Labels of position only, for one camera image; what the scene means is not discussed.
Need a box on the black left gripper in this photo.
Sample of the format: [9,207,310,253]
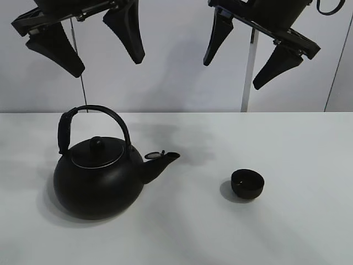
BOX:
[11,0,145,78]

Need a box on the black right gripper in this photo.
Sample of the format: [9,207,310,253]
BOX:
[203,1,320,90]

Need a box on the small black teacup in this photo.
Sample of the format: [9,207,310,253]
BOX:
[231,169,265,200]

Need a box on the black round teapot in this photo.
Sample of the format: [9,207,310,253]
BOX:
[53,105,180,220]

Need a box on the white vertical wall post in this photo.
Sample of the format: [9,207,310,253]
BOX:
[240,28,259,113]

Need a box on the black cable loop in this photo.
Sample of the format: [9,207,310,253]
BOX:
[315,0,341,14]

